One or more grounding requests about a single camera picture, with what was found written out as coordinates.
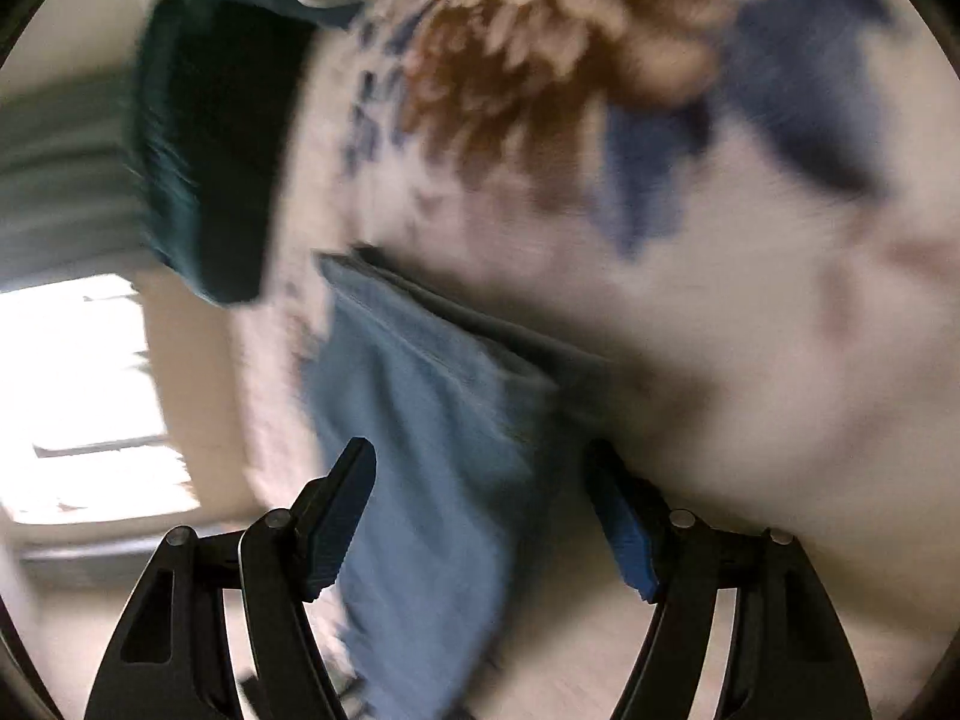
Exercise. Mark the window with white frame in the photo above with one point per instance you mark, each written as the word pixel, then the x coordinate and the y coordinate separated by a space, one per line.
pixel 82 397

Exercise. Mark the grey-blue striped curtain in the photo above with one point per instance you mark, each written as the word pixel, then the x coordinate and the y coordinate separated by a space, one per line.
pixel 64 180

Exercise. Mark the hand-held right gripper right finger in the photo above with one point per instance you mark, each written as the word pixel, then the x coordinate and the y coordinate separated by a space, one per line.
pixel 626 525

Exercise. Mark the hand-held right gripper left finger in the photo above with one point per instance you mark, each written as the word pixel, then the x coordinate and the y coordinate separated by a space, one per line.
pixel 337 517

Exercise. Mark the bed with floral bedspread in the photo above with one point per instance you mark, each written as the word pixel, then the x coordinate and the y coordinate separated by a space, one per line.
pixel 675 240

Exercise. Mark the blue denim pants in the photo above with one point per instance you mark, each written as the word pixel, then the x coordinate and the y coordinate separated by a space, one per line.
pixel 442 465

